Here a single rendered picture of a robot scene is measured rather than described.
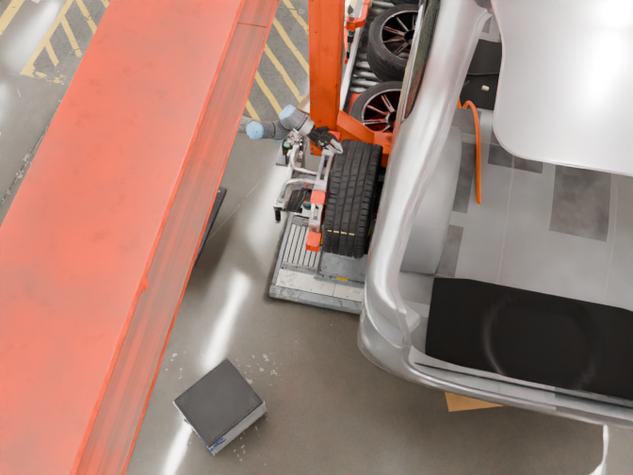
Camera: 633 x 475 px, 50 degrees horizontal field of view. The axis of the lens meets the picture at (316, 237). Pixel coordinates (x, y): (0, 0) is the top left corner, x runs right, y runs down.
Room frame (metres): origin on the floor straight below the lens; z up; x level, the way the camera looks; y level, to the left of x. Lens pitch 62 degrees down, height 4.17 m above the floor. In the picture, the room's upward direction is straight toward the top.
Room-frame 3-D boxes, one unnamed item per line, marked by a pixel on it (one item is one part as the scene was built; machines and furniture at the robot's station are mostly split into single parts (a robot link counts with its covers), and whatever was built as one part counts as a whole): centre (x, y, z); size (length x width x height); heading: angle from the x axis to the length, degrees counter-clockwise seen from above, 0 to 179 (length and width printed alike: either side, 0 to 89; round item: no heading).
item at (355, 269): (1.98, -0.21, 0.32); 0.40 x 0.30 x 0.28; 168
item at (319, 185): (2.01, -0.04, 0.85); 0.54 x 0.07 x 0.54; 168
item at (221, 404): (0.94, 0.56, 0.17); 0.43 x 0.36 x 0.34; 131
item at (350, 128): (2.50, -0.38, 0.69); 0.52 x 0.17 x 0.35; 78
